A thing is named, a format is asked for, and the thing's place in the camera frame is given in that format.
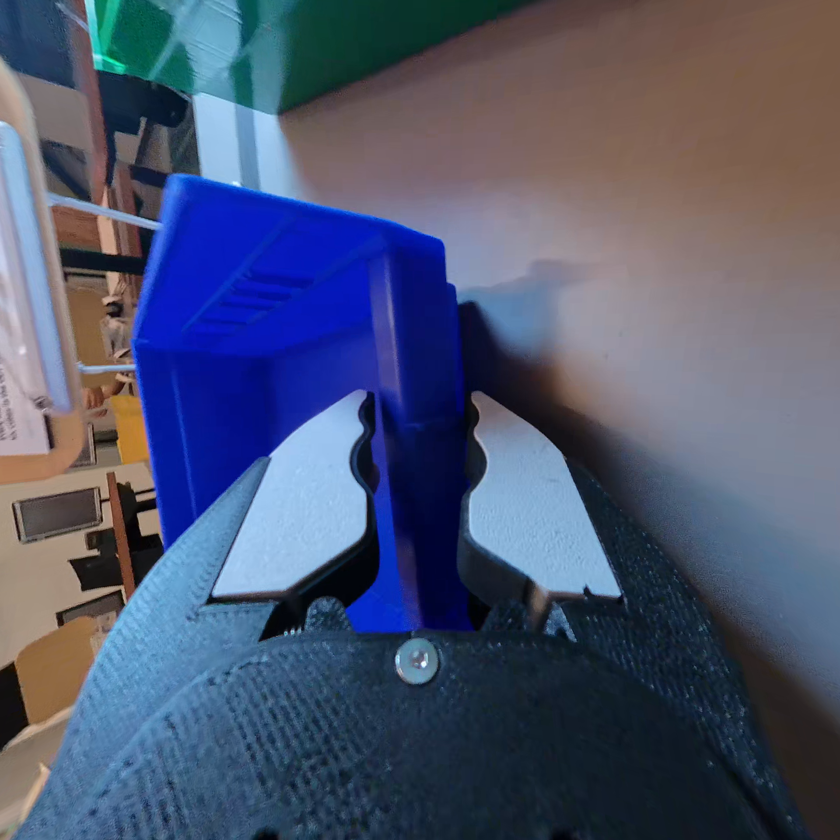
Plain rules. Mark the blue plastic bin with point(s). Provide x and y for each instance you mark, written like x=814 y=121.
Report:
x=262 y=315

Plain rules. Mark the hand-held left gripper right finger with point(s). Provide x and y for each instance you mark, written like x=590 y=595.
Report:
x=535 y=518

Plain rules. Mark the green plastic bin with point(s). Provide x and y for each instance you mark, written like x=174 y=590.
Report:
x=367 y=46

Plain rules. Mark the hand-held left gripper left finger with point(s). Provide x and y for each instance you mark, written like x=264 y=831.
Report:
x=295 y=518

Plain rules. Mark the wooden clipboard with paper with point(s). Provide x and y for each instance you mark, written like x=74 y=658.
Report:
x=33 y=275

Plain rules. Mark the open cardboard carton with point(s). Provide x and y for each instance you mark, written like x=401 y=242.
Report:
x=56 y=669

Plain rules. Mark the grey framed panel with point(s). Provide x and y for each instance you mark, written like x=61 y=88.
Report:
x=58 y=515

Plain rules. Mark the yellow container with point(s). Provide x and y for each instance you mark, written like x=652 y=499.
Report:
x=131 y=430

